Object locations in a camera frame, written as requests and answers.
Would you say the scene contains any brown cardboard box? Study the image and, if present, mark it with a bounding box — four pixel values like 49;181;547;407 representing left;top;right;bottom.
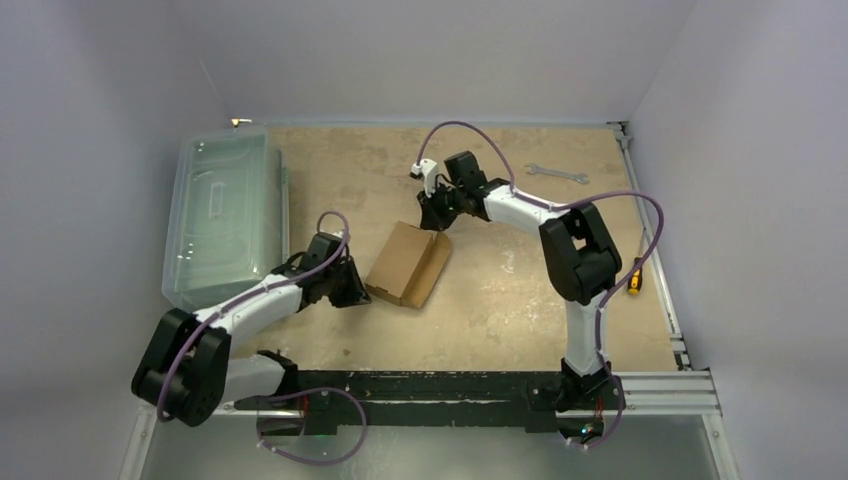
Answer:
365;221;452;309

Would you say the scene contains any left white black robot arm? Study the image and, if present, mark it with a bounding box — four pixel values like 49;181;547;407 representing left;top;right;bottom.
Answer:
131;232;371;427

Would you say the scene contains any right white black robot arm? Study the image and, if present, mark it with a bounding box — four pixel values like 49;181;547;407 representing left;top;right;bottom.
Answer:
410;151;622;411

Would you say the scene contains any clear plastic storage bin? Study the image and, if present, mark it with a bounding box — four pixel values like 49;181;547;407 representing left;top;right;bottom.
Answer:
162;126;290;311

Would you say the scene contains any silver open-end wrench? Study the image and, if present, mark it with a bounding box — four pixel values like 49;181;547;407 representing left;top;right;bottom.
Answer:
525;163;590;185

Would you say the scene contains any yellow black screwdriver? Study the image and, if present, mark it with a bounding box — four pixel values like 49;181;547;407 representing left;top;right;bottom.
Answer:
627;228;647;296

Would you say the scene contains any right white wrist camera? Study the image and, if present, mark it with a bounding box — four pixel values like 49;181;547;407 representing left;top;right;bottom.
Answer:
410;159;439;198

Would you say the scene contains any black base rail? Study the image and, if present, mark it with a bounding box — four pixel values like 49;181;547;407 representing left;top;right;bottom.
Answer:
235;369;627;439

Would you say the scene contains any aluminium frame rail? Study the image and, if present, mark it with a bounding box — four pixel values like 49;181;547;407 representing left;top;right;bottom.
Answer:
120;371;738;479

